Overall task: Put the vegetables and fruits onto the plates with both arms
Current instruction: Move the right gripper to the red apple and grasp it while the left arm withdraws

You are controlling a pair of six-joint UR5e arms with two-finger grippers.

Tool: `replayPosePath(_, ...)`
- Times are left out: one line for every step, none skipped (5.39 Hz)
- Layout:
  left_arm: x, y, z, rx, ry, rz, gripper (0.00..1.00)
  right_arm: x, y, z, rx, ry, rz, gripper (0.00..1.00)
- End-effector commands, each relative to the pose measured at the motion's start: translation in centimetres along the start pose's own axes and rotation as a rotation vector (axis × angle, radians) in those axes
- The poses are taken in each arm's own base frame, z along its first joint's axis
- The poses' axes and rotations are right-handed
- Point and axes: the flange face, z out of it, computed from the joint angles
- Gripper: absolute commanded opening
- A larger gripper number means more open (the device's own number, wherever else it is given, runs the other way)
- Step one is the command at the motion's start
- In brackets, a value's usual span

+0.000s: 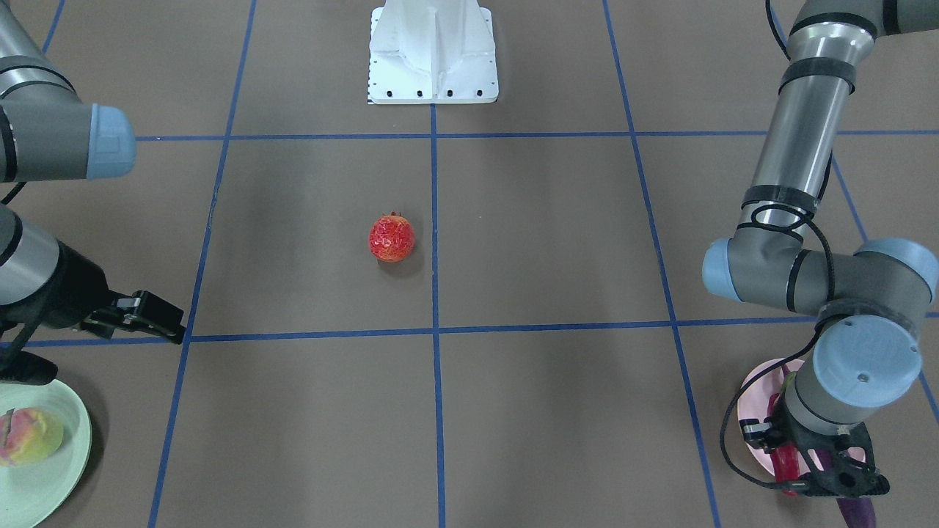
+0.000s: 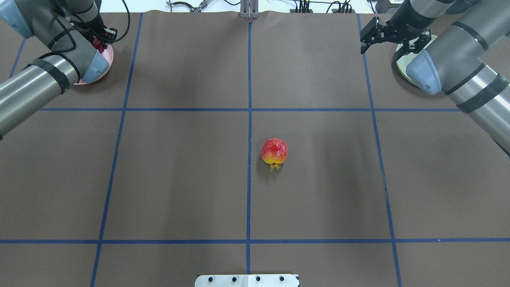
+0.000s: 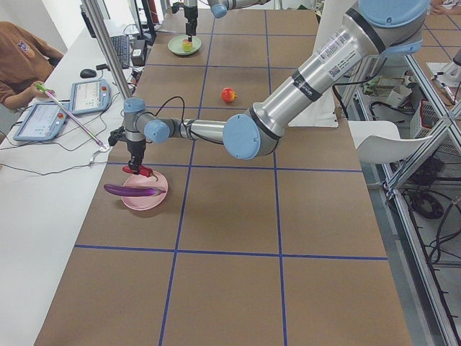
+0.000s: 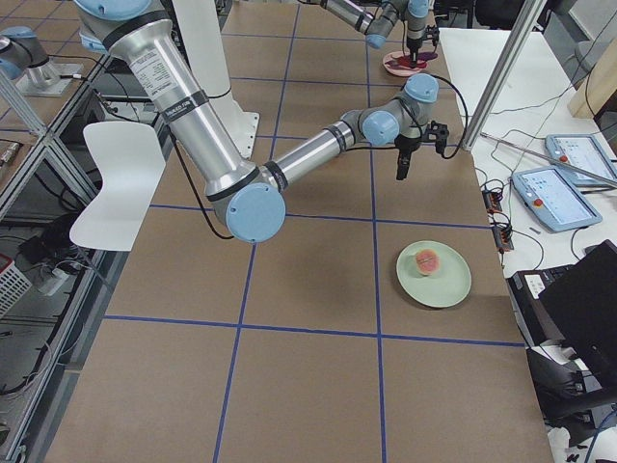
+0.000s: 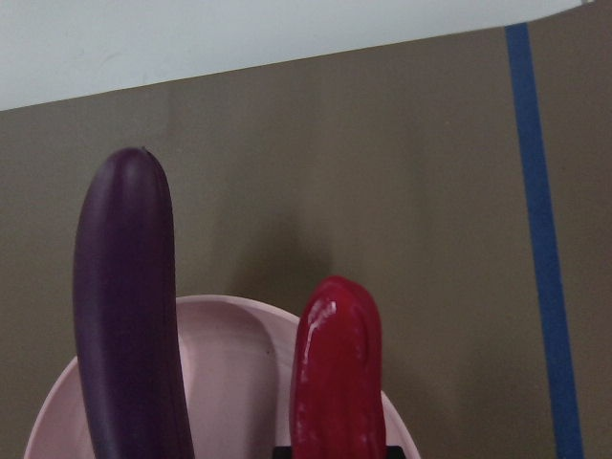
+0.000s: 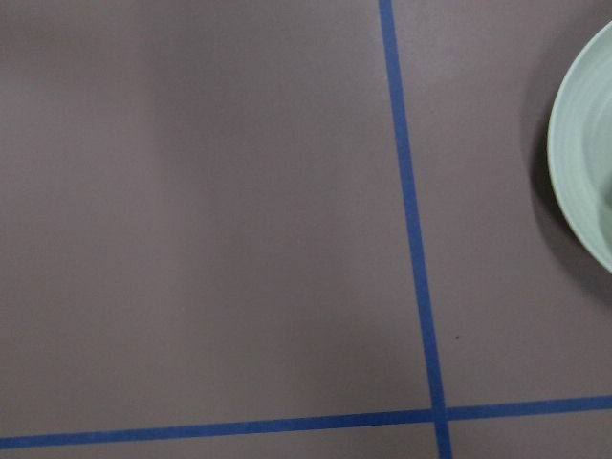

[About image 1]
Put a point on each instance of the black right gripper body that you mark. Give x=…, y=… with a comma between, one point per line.
x=79, y=282

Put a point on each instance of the purple eggplant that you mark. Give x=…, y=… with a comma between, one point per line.
x=855, y=512

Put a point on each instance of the mint green plate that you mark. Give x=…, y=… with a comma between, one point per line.
x=30, y=495

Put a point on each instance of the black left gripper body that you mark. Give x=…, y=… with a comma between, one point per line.
x=772, y=430

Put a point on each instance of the yellow pink peach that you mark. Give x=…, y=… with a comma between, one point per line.
x=29, y=436

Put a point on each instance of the red pomegranate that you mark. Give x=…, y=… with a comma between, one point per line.
x=392, y=238

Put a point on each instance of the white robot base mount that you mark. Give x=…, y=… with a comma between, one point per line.
x=432, y=52

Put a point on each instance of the red chili pepper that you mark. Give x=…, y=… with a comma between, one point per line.
x=785, y=459

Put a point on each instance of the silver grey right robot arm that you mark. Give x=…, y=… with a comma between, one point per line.
x=49, y=134

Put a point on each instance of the pink plate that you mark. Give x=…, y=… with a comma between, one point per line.
x=753, y=405

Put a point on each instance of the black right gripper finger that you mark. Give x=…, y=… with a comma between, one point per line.
x=25, y=368
x=141, y=312

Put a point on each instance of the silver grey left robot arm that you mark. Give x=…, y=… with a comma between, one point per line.
x=867, y=304

